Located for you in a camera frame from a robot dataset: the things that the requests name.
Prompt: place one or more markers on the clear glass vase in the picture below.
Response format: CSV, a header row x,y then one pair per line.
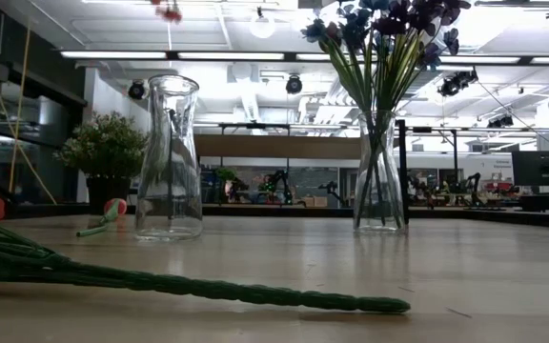
x,y
169,190
391,205

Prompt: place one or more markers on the red flower sprig thick stem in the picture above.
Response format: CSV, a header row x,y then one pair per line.
x,y
208,286

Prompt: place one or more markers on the blue artificial flower bunch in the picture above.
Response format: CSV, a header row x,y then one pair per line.
x,y
315,31

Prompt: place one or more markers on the orange artificial tulip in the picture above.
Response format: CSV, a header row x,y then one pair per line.
x,y
115,207

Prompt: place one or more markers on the purple artificial flower bunch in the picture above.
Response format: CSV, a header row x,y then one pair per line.
x,y
427,14

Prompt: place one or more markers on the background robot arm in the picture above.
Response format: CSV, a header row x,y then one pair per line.
x,y
331,193
279,183

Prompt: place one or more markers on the wooden shelf black legs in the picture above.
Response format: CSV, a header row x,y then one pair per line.
x,y
274,146

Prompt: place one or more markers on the round black ceiling spotlight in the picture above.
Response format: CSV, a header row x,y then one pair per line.
x,y
294,85
136,90

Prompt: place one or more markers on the white globe ceiling lamp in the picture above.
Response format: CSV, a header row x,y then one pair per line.
x,y
261,26

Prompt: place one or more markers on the potted plant white blossoms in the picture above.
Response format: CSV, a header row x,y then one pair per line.
x,y
105,143

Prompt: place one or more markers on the black track light cluster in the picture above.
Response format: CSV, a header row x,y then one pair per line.
x,y
501,121
455,85

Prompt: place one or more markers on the black computer monitor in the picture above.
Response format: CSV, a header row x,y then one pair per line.
x,y
541,167

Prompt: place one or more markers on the background black rig frame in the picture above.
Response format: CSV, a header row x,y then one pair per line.
x,y
255,126

